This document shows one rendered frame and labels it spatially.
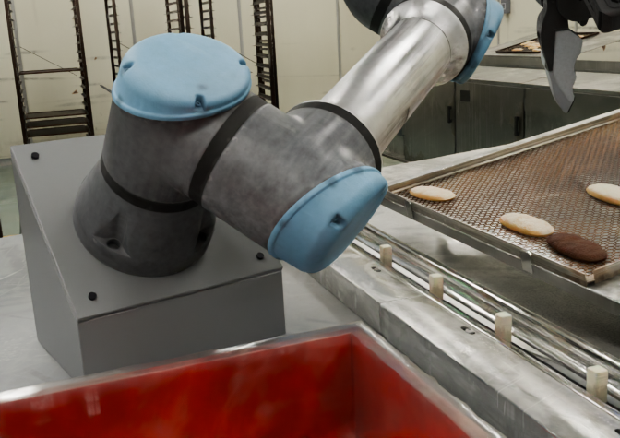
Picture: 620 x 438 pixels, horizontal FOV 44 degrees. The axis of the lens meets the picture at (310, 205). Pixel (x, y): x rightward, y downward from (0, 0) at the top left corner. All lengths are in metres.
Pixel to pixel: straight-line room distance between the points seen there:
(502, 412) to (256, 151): 0.30
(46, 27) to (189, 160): 7.27
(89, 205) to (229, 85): 0.21
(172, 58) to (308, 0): 7.73
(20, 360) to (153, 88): 0.39
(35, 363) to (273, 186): 0.38
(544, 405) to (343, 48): 7.99
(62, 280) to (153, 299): 0.09
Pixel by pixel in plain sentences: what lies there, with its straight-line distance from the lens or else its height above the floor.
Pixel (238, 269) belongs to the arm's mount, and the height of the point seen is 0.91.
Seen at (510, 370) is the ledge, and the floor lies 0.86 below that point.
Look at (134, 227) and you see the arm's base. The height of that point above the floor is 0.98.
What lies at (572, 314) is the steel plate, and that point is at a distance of 0.95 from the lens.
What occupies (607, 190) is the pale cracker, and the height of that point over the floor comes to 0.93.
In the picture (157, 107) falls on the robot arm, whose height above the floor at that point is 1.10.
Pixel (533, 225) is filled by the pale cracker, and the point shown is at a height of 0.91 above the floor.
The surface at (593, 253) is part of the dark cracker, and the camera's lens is 0.90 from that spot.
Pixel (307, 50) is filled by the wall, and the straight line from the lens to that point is 8.40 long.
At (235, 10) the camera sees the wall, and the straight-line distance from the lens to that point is 8.18.
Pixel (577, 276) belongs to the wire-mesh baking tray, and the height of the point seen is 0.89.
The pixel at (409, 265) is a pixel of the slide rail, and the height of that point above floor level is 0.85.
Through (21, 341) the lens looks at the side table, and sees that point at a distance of 0.97.
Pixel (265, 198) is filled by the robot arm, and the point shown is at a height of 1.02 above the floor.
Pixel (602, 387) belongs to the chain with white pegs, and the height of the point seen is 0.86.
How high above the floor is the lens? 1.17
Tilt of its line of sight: 13 degrees down
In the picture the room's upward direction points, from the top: 3 degrees counter-clockwise
